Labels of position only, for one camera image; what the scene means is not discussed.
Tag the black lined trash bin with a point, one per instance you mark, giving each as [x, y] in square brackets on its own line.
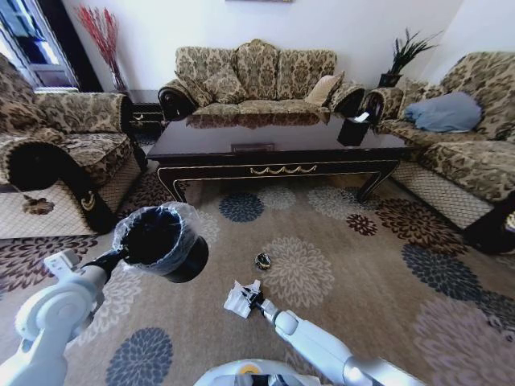
[165, 243]

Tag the blue folded cloth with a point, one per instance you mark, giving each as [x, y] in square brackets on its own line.
[444, 112]

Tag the white paper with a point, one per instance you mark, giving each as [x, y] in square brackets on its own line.
[237, 301]

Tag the green plant in black pot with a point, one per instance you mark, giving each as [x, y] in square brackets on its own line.
[396, 64]

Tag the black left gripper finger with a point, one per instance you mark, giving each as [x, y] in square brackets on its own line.
[124, 250]
[126, 262]

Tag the patterned sofa with blue cloth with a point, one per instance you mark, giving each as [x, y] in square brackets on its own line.
[466, 161]

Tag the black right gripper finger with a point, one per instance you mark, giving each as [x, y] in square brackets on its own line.
[257, 290]
[245, 291]

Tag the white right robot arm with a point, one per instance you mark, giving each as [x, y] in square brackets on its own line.
[318, 342]

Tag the red branch decoration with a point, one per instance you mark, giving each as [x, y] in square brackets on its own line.
[106, 40]

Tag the window with dark frame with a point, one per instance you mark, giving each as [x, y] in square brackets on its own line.
[36, 48]

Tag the small black gold wrapper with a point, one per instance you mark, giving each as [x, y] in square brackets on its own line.
[263, 260]

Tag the dark wooden side table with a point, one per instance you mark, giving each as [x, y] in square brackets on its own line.
[142, 108]

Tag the white robot front shell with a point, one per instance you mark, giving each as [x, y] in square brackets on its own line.
[249, 372]

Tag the dark wooden coffee table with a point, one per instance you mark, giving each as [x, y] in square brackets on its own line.
[273, 136]

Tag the patterned square cushion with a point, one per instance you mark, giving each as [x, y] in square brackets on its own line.
[224, 85]

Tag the patterned three-seat sofa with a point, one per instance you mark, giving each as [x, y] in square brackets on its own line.
[257, 76]

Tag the black tissue box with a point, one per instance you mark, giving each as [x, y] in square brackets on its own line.
[352, 130]

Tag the beige square cushion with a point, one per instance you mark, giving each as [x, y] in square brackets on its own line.
[324, 90]

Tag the floral patterned rug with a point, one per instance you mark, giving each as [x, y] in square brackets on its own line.
[362, 281]

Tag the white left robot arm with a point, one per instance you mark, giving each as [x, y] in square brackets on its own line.
[52, 309]

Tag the patterned armchair with dark arms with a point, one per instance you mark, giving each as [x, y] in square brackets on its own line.
[60, 132]

